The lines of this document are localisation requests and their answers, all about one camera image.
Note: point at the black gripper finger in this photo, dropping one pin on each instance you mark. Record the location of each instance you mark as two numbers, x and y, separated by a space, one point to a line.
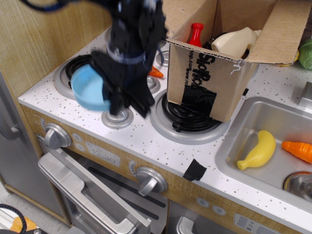
118 100

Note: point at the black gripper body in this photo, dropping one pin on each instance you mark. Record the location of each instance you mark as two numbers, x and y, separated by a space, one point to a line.
132 79

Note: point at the light blue plastic bowl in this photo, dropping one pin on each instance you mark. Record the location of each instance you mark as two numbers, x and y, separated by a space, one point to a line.
89 90

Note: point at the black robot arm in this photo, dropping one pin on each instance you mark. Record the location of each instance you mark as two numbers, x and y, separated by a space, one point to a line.
138 26

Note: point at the silver stovetop knob front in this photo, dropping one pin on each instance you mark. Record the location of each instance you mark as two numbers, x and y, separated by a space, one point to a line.
119 121

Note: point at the silver stovetop knob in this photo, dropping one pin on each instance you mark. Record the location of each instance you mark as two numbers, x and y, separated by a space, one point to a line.
119 121
153 84
162 58

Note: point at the silver stovetop knob middle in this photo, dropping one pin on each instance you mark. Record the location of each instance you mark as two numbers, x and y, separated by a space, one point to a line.
153 84

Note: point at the orange toy carrot on stove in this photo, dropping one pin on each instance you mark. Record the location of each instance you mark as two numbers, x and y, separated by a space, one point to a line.
155 73

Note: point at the silver stovetop knob rear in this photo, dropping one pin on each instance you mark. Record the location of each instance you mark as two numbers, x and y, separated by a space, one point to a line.
162 58

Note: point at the oven clock display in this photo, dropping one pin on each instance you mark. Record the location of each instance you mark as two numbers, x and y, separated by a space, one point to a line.
103 154

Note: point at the front left black burner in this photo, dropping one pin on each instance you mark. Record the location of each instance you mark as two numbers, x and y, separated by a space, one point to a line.
63 75

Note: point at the black burner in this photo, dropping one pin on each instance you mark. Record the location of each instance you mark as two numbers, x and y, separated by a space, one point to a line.
63 75
181 125

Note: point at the front right black burner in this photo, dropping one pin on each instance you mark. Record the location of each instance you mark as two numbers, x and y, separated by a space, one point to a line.
181 125

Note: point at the silver oven dial left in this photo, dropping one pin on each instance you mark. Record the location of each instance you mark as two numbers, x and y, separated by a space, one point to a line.
56 137

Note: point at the silver oven dial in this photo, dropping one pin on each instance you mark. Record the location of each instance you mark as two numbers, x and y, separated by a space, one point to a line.
56 137
150 181

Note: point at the brown cardboard box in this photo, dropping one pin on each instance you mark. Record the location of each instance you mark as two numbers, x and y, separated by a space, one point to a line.
281 24

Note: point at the red toy bottle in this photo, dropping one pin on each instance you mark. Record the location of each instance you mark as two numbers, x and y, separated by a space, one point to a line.
196 33

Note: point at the silver oven dial right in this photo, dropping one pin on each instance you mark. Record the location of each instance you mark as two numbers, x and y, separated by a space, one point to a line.
150 181

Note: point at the silver oven door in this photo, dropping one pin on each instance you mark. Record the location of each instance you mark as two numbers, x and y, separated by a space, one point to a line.
100 201

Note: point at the black tape piece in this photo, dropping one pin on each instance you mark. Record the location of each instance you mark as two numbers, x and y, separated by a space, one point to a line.
195 171

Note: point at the cream toy jug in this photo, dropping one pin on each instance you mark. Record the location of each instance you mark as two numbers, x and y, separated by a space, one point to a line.
236 43

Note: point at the grey toy refrigerator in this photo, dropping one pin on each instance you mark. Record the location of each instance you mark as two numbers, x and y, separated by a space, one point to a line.
18 159

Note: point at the yellow toy banana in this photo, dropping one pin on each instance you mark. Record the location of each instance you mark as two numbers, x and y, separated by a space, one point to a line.
261 153

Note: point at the orange object on floor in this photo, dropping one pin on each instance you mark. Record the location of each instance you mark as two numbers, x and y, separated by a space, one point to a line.
17 225

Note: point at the grey toy faucet base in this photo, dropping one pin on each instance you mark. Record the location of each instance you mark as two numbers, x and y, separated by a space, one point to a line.
306 97

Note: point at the green toy cabbage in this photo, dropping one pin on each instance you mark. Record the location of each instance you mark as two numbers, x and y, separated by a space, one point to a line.
305 54

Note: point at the silver toy sink basin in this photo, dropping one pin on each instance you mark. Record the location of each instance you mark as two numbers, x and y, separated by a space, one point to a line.
285 124

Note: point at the orange toy carrot in sink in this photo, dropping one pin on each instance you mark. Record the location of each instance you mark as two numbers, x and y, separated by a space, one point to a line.
300 150

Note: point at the silver sink drain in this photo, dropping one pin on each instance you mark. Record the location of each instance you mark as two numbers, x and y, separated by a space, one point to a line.
299 184

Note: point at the silver lower cabinet handle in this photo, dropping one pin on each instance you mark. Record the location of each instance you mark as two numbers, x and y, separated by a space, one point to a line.
184 226

